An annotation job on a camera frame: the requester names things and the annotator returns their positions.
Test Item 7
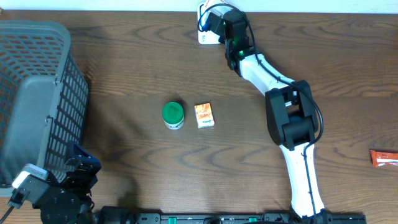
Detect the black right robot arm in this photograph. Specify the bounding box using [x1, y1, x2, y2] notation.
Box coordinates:
[197, 7, 325, 223]

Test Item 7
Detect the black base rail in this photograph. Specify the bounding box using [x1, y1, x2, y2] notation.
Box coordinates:
[132, 211, 367, 224]

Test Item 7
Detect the orange white snack packet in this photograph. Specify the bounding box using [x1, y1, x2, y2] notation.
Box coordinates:
[195, 103, 215, 128]

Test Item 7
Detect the white barcode scanner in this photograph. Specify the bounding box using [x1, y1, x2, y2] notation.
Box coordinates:
[197, 1, 220, 45]

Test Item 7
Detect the white green carton box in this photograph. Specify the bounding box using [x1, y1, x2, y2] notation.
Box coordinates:
[204, 0, 227, 8]

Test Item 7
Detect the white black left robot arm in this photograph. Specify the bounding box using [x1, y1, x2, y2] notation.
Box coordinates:
[12, 141, 136, 223]

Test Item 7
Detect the red Top chocolate bar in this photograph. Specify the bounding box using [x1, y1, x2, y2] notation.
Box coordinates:
[370, 150, 398, 167]

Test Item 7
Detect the green lid white jar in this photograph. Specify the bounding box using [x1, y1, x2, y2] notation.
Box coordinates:
[162, 102, 185, 129]

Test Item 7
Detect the grey plastic shopping basket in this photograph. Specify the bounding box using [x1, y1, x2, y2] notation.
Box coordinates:
[1, 20, 89, 197]

